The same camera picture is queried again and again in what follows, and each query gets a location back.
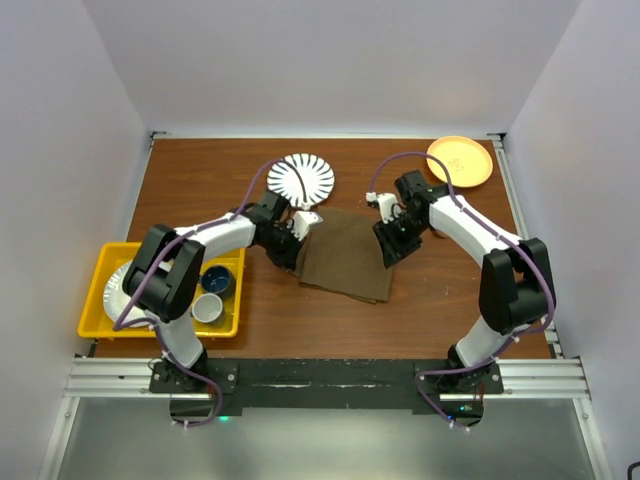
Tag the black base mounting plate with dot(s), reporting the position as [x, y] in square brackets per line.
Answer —
[417, 385]

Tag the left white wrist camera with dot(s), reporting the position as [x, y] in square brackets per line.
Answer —
[304, 222]

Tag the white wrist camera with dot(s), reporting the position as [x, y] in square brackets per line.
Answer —
[386, 203]
[304, 222]

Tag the copper spoon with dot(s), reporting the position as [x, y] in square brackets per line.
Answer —
[440, 234]

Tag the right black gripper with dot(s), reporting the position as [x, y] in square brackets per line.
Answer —
[393, 249]

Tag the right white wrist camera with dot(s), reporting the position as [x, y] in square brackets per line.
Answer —
[386, 203]

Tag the dark blue mug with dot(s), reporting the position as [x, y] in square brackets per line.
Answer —
[218, 280]

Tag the white blue striped plate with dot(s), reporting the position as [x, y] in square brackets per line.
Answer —
[305, 180]

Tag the white grey mug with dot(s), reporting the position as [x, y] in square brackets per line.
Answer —
[208, 309]

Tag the brown cloth napkin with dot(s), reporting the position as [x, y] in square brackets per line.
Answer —
[343, 256]

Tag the yellow plastic bin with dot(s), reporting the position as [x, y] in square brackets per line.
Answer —
[99, 315]

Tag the orange plate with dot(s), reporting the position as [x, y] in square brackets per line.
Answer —
[468, 162]

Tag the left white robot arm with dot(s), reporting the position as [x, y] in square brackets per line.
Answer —
[162, 278]

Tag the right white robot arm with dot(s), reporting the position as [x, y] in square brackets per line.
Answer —
[516, 293]

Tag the aluminium frame rail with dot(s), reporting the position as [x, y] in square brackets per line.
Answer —
[134, 377]

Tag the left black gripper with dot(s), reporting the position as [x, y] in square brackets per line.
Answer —
[287, 259]

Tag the white paper plate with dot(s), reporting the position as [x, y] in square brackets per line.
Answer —
[115, 299]

